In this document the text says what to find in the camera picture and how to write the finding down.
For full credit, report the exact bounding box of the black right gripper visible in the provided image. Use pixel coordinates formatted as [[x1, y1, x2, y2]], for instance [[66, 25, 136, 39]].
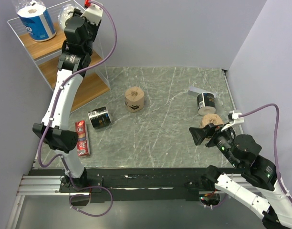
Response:
[[188, 121, 240, 167]]

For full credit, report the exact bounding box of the brown paper roll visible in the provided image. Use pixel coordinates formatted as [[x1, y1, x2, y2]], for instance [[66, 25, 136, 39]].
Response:
[[199, 114, 224, 129], [125, 86, 145, 113]]

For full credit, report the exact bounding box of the blue monster paper roll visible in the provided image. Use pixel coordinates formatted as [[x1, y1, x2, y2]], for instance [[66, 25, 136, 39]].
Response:
[[58, 4, 75, 30]]

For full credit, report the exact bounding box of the black paper roll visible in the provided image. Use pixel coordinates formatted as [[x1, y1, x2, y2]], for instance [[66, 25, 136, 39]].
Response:
[[197, 92, 216, 116], [88, 106, 112, 129]]

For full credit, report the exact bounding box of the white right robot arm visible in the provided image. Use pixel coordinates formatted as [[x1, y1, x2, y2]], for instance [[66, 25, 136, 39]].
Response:
[[189, 124, 292, 229]]

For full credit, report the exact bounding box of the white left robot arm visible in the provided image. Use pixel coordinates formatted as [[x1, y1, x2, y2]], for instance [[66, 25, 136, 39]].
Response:
[[32, 8, 103, 192]]

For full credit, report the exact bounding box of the grey small box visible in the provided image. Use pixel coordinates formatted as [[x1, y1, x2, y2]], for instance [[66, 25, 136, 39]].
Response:
[[188, 86, 217, 97]]

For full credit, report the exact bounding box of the brown wrapped paper roll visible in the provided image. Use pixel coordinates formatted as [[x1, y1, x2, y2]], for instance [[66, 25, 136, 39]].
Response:
[[125, 86, 145, 113]]

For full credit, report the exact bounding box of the red toothpaste box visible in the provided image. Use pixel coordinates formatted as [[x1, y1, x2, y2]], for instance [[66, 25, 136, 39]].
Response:
[[75, 120, 91, 157]]

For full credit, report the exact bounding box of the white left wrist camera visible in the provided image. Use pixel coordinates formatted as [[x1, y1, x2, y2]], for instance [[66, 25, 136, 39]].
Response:
[[82, 3, 104, 25]]

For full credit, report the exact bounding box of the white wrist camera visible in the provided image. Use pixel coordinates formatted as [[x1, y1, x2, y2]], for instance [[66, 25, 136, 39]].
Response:
[[221, 110, 244, 131], [82, 3, 104, 25]]

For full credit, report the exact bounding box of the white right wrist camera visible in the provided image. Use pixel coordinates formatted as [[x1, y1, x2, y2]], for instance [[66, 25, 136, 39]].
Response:
[[221, 110, 244, 131]]

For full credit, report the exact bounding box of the white wire wooden shelf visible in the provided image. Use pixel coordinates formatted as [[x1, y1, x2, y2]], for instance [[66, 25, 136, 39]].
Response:
[[8, 0, 111, 112]]

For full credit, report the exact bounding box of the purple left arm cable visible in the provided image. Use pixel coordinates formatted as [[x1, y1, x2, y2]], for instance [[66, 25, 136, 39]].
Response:
[[38, 0, 118, 189]]

